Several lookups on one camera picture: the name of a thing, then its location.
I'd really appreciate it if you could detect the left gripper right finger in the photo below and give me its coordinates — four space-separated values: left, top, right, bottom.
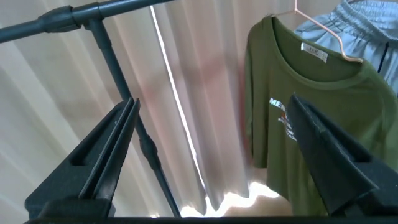
285 93 398 218

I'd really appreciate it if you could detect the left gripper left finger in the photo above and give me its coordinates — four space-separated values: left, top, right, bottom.
24 96 142 218

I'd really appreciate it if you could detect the green printed t-shirt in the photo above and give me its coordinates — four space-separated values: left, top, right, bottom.
244 15 398 217

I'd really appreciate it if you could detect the pink clothes hanger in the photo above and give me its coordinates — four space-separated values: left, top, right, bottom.
269 0 364 64

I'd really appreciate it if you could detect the pale grey garment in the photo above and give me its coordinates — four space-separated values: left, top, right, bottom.
294 0 398 96

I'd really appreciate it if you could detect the black clothes rack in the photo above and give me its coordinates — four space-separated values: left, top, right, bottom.
0 0 182 218

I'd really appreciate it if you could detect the beige curtain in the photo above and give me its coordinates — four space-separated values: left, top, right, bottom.
0 0 349 218

